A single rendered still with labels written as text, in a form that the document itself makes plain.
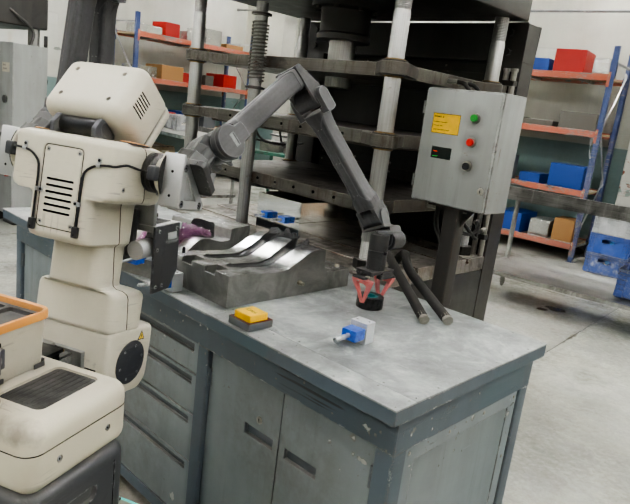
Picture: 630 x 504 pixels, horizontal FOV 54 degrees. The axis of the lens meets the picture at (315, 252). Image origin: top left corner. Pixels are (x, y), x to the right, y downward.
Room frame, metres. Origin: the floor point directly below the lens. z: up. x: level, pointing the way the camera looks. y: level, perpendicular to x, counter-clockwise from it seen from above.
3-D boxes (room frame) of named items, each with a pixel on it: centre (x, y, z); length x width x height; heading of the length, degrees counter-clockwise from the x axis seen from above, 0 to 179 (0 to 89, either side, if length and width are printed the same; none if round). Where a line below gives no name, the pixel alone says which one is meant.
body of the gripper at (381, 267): (1.76, -0.18, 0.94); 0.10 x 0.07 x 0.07; 138
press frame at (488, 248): (3.25, -0.32, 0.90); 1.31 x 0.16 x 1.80; 48
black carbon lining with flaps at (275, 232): (1.85, 0.16, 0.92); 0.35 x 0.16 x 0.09; 138
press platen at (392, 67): (2.90, -0.02, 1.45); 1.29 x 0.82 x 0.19; 48
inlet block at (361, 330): (1.44, -0.11, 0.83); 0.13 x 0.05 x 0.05; 142
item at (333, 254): (2.91, -0.01, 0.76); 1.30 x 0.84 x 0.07; 48
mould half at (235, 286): (1.86, 0.15, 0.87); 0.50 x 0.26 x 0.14; 138
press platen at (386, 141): (2.90, -0.02, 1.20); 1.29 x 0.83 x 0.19; 48
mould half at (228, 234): (2.04, 0.47, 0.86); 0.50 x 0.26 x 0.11; 155
